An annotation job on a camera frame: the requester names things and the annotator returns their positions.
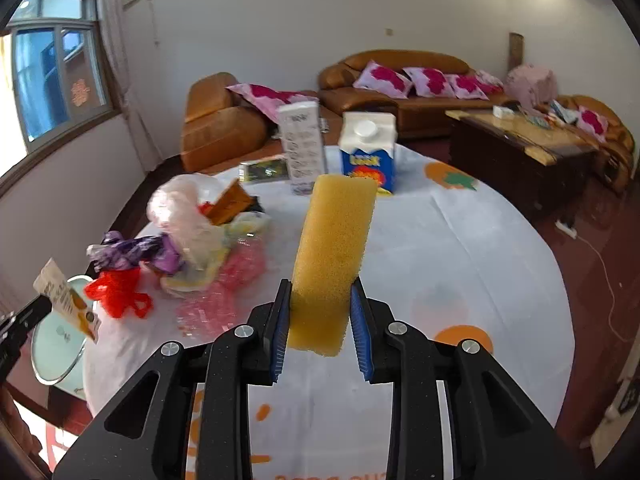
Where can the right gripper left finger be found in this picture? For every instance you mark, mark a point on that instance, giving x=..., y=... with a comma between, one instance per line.
x=143, y=432

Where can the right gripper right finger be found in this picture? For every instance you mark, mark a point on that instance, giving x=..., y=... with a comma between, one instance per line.
x=497, y=432

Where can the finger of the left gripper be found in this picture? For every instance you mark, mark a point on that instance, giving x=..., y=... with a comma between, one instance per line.
x=16, y=326

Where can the yellow sponge block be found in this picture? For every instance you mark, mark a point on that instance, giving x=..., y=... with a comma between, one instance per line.
x=328, y=260

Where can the yellow white plastic bag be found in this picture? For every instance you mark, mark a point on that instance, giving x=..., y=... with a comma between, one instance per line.
x=244, y=227

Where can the light blue trash bin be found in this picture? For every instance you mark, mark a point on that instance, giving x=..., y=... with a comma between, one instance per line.
x=56, y=353

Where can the red plastic bag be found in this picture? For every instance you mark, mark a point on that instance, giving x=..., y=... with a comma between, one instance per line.
x=118, y=293

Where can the purple crumpled wrapper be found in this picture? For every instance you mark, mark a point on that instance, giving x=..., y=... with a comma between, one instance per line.
x=115, y=253

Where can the pink bubble wrap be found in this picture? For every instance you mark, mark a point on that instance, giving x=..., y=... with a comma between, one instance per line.
x=205, y=315

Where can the white patterned tablecloth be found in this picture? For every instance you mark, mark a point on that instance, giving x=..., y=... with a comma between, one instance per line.
x=439, y=257

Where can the brown snack wrapper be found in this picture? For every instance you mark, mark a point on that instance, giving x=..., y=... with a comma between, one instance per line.
x=232, y=202

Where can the dark wooden coffee table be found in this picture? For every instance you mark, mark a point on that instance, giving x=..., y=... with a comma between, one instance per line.
x=537, y=169

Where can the brown leather chaise sofa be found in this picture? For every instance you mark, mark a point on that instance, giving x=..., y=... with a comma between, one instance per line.
x=220, y=129

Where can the dark green foil packet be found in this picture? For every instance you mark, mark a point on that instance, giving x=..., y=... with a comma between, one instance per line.
x=263, y=170

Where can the brown leather armchair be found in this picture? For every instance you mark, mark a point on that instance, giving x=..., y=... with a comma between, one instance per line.
x=614, y=161

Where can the blue white milk carton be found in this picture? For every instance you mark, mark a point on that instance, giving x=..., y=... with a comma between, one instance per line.
x=367, y=145

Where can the pink cushion on armchair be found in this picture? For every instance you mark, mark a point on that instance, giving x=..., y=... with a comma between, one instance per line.
x=592, y=123

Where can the pink floral pillow on chaise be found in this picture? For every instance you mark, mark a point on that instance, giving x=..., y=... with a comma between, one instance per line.
x=278, y=105

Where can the pink folded blanket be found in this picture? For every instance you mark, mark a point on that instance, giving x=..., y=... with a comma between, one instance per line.
x=531, y=85

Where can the pink floral cushion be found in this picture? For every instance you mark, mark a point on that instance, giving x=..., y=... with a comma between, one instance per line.
x=466, y=87
x=384, y=80
x=430, y=83

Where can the tall white grey box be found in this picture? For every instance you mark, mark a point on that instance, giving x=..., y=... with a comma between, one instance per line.
x=302, y=143

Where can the pink curtain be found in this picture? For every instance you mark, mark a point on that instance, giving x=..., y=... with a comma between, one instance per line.
x=112, y=27

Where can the window with wooden frame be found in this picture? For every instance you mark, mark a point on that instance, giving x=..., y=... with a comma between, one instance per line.
x=57, y=73

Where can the wooden board against wall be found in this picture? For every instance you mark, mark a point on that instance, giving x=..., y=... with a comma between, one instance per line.
x=516, y=50

